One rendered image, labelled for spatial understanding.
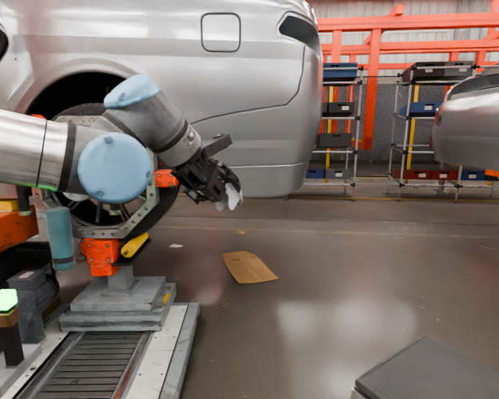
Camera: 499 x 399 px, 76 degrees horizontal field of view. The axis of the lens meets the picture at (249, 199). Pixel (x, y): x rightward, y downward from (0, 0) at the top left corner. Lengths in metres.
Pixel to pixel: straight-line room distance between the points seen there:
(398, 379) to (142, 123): 1.00
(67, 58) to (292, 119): 1.01
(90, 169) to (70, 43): 1.31
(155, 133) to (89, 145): 0.20
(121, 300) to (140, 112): 1.34
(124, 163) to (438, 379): 1.07
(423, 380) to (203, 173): 0.89
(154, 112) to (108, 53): 1.06
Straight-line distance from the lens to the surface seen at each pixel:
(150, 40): 1.60
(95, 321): 1.85
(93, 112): 1.63
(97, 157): 0.43
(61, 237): 1.55
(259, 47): 1.54
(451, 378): 1.25
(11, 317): 1.06
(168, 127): 0.61
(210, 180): 0.67
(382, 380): 1.16
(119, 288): 1.87
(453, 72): 5.53
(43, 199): 1.70
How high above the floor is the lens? 1.07
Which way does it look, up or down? 12 degrees down
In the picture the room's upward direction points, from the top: straight up
